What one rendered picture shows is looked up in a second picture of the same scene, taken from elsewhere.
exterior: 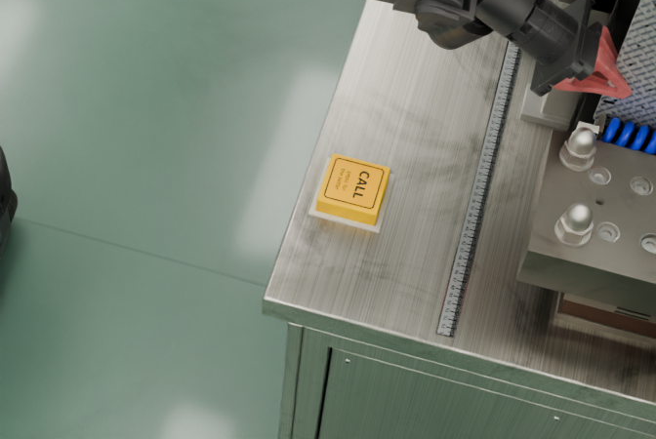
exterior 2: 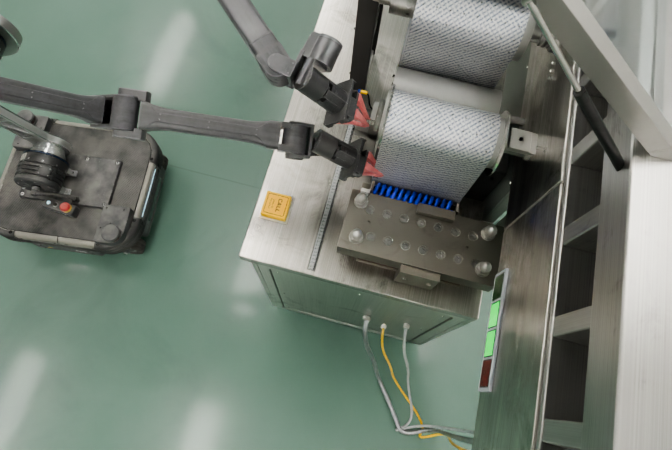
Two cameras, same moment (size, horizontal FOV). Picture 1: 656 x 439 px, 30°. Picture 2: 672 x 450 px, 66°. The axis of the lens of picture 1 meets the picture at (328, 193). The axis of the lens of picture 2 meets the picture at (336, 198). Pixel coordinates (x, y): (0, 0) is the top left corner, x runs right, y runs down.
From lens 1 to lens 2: 0.43 m
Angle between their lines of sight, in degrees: 14
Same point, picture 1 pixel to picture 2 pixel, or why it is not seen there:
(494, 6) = (319, 150)
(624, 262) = (375, 250)
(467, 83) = not seen: hidden behind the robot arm
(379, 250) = (286, 232)
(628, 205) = (380, 223)
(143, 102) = (220, 109)
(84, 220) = (197, 165)
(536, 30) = (338, 158)
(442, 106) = (316, 163)
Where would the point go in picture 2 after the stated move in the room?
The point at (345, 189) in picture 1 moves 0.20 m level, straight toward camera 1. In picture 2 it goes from (272, 207) to (260, 279)
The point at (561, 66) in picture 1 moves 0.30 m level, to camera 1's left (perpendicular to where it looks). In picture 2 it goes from (349, 173) to (224, 161)
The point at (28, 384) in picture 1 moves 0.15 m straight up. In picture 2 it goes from (177, 238) to (168, 228)
